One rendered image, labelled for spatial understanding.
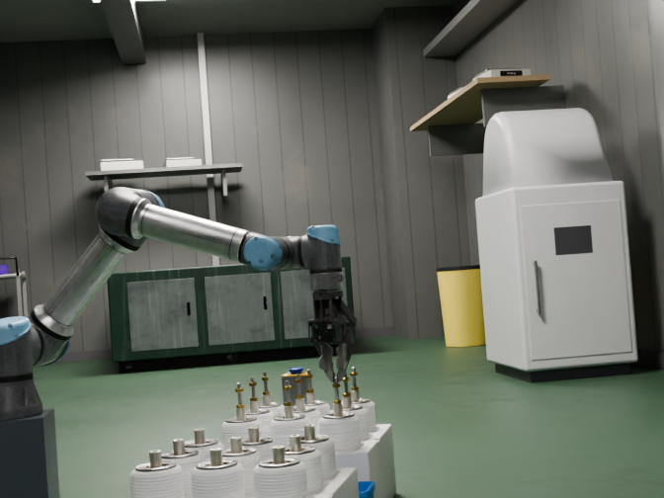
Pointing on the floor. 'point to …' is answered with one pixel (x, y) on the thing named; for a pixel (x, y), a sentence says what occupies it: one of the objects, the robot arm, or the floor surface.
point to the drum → (461, 305)
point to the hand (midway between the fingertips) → (336, 376)
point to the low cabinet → (212, 316)
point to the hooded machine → (553, 250)
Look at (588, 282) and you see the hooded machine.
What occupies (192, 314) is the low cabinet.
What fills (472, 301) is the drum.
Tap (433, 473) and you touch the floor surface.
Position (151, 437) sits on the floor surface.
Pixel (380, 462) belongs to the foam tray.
